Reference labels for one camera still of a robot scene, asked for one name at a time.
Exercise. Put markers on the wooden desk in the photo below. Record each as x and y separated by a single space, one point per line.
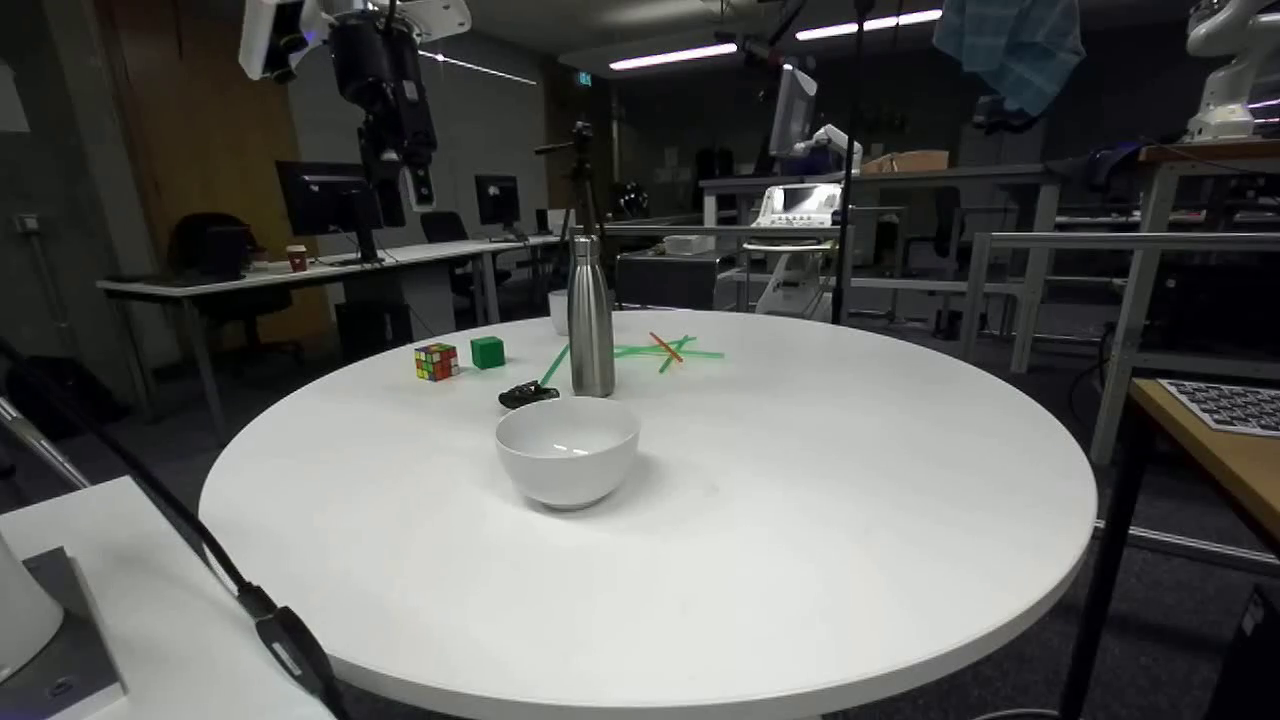
1221 455

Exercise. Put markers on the multicoloured Rubik's cube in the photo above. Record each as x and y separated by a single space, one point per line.
437 362

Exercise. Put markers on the orange stick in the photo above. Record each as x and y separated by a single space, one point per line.
671 354

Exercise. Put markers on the small black computer monitor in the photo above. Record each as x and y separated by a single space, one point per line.
496 202

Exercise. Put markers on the white cup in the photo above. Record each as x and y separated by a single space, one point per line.
556 312

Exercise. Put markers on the black camera tripod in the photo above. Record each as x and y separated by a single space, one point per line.
578 165

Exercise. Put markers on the long white desk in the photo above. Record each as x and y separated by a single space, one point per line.
304 272

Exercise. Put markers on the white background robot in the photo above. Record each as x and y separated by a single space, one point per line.
1233 67

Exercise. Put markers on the white side desk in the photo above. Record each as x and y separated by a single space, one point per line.
121 624

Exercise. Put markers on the black calculator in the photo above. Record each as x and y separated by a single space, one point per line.
530 395

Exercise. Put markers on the white equipment cart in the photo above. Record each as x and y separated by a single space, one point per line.
799 202

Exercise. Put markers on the red cup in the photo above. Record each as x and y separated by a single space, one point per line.
297 257

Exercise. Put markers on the long green straw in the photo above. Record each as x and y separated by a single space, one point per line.
552 362

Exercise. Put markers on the ceiling light strip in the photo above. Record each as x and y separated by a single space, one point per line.
674 59
867 22

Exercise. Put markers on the green cube block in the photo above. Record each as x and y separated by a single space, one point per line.
490 350

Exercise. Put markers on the stainless steel bottle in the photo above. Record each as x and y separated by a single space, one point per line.
591 320

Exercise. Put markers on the blue cloth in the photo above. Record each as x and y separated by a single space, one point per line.
1015 44

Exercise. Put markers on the white ceramic bowl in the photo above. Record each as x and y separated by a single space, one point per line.
564 448

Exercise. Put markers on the checkerboard calibration sheet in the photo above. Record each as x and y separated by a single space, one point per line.
1233 407

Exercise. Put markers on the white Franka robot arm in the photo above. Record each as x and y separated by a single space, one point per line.
434 13

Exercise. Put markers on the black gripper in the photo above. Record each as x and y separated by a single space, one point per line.
386 87

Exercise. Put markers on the green star-shaped toy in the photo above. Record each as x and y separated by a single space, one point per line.
664 354

